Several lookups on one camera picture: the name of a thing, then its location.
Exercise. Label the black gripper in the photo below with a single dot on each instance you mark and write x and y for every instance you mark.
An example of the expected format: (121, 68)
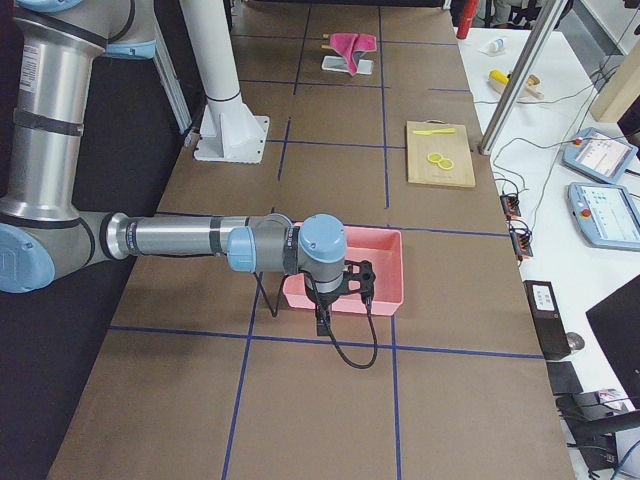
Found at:
(324, 301)

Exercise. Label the pink cloth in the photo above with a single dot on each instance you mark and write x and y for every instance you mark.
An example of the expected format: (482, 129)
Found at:
(352, 47)

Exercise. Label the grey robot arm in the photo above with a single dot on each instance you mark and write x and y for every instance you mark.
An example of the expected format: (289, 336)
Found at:
(44, 237)

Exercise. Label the lemon slice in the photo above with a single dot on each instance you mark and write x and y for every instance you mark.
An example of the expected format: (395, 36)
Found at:
(434, 158)
(444, 163)

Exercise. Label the wooden cutting board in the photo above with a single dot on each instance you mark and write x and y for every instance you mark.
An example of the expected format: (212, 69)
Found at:
(452, 146)

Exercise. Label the orange terminal strip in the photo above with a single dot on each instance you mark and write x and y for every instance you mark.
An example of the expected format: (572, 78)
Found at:
(510, 205)
(521, 237)

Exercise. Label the yellow plastic knife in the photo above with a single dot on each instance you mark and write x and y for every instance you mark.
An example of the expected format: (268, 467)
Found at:
(429, 132)

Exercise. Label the black power box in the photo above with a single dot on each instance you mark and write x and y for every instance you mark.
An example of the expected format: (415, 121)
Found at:
(547, 320)

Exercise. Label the white rack tray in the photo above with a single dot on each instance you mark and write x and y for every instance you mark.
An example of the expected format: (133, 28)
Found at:
(339, 64)

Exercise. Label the black monitor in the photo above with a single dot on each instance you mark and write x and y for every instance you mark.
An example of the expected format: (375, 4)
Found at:
(615, 324)

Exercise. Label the teach pendant near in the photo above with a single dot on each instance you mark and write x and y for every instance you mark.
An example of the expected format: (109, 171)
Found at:
(605, 215)

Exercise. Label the teach pendant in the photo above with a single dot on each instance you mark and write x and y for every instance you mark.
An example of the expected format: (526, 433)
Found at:
(598, 156)
(605, 215)

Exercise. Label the teach pendant far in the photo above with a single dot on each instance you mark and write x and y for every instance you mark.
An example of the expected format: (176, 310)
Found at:
(598, 156)

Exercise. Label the white bottle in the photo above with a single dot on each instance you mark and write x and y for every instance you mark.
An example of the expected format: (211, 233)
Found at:
(495, 47)

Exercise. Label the red fire extinguisher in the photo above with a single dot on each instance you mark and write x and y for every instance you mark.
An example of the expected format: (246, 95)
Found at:
(466, 16)

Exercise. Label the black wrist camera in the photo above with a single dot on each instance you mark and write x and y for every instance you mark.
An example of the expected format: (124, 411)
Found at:
(359, 278)

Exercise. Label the white pedestal column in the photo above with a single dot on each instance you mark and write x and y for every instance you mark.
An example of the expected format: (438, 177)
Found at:
(229, 131)

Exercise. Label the aluminium frame post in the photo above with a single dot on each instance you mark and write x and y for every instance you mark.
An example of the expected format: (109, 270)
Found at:
(537, 38)

